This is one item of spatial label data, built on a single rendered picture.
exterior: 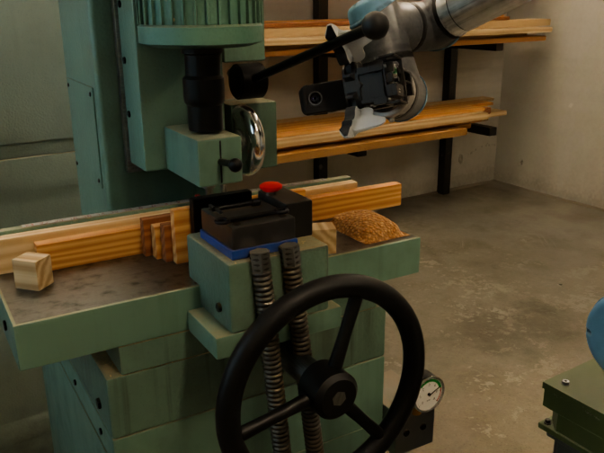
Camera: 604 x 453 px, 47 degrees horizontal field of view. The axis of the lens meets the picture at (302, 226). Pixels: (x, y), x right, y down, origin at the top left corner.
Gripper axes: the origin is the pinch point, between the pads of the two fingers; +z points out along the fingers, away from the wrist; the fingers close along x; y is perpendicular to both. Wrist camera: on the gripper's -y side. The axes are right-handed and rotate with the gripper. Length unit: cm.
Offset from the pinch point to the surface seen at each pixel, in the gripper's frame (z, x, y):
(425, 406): -15, 51, 3
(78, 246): 11.7, 16.8, -36.4
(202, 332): 15.9, 29.3, -16.6
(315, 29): -227, -59, -73
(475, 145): -399, 3, -28
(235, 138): -0.6, 5.0, -15.8
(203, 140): 3.1, 4.8, -19.0
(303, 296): 20.5, 25.2, -0.6
